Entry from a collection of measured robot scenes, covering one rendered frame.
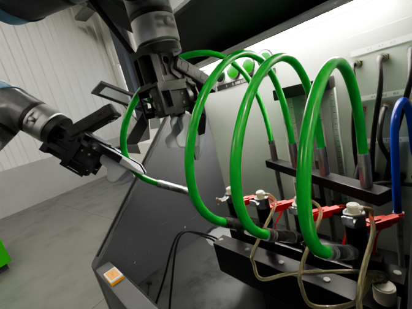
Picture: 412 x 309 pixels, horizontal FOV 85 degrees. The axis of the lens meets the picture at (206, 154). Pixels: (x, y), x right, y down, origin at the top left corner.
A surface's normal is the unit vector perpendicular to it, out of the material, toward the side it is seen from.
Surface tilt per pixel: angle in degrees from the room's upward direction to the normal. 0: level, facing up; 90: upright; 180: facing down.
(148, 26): 91
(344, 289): 0
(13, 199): 90
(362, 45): 90
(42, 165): 90
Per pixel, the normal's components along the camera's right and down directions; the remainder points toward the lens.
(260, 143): -0.70, 0.32
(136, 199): 0.67, 0.00
